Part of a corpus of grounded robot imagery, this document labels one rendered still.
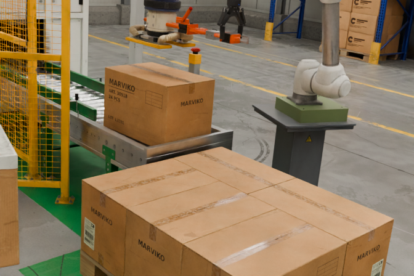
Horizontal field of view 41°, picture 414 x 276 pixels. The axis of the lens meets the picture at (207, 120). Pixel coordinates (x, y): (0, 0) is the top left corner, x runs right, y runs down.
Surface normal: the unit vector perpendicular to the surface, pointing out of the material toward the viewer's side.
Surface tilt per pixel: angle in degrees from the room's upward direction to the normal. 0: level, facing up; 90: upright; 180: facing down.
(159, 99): 90
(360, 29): 93
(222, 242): 0
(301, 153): 90
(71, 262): 0
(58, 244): 0
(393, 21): 89
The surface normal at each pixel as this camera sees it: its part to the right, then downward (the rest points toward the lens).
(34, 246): 0.07, -0.96
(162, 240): -0.73, 0.14
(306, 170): 0.35, 0.29
